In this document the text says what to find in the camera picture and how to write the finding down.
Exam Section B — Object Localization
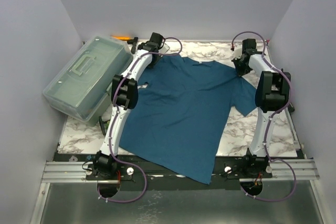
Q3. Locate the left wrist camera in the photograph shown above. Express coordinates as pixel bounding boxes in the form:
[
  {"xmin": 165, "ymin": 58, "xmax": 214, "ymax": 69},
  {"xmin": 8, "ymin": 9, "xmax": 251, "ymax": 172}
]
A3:
[{"xmin": 159, "ymin": 43, "xmax": 170, "ymax": 55}]

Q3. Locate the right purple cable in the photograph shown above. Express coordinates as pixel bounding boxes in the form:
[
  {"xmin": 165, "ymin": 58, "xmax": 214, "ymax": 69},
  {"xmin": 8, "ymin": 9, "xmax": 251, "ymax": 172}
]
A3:
[{"xmin": 230, "ymin": 31, "xmax": 297, "ymax": 201}]

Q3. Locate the aluminium rail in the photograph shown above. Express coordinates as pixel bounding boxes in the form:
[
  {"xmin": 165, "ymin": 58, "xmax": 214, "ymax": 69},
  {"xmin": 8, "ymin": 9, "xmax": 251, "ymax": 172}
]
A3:
[{"xmin": 41, "ymin": 159, "xmax": 320, "ymax": 184}]

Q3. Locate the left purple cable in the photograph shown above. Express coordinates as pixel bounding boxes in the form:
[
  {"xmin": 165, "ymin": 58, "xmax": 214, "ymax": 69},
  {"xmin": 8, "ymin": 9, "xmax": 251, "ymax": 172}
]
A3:
[{"xmin": 96, "ymin": 36, "xmax": 183, "ymax": 204}]

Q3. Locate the clear plastic storage box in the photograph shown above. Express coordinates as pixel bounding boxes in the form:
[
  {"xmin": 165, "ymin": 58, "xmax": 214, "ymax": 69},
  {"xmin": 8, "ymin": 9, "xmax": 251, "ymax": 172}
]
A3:
[{"xmin": 43, "ymin": 36, "xmax": 133, "ymax": 126}]

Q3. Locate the colourful plush flower brooch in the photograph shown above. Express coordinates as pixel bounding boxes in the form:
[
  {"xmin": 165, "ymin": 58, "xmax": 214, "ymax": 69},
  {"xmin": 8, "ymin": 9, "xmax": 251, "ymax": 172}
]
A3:
[{"xmin": 104, "ymin": 121, "xmax": 110, "ymax": 128}]

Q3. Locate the purple cable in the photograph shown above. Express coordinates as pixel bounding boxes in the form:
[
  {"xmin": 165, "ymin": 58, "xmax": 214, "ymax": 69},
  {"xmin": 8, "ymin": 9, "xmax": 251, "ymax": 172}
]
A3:
[
  {"xmin": 230, "ymin": 31, "xmax": 297, "ymax": 201},
  {"xmin": 96, "ymin": 36, "xmax": 183, "ymax": 204}
]

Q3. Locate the black clamp bar right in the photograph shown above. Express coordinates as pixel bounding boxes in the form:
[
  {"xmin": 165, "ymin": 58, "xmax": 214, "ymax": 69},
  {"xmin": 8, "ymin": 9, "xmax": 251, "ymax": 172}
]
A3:
[{"xmin": 287, "ymin": 103, "xmax": 295, "ymax": 113}]

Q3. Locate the blue t-shirt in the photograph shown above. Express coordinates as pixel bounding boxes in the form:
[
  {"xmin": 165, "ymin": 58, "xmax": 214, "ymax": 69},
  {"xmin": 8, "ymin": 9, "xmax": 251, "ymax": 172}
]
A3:
[{"xmin": 120, "ymin": 56, "xmax": 256, "ymax": 184}]

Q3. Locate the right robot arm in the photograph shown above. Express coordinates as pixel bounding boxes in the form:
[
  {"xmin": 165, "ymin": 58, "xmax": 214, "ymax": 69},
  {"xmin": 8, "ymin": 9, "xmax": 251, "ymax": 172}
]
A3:
[{"xmin": 232, "ymin": 38, "xmax": 291, "ymax": 178}]

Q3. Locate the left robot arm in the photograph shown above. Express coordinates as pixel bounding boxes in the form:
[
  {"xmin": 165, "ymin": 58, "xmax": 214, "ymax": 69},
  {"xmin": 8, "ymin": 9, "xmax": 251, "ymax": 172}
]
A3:
[{"xmin": 90, "ymin": 33, "xmax": 165, "ymax": 179}]

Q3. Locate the orange tool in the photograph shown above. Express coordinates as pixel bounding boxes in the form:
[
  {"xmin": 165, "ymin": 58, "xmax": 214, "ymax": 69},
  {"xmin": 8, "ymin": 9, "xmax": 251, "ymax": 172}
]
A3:
[{"xmin": 111, "ymin": 35, "xmax": 131, "ymax": 41}]

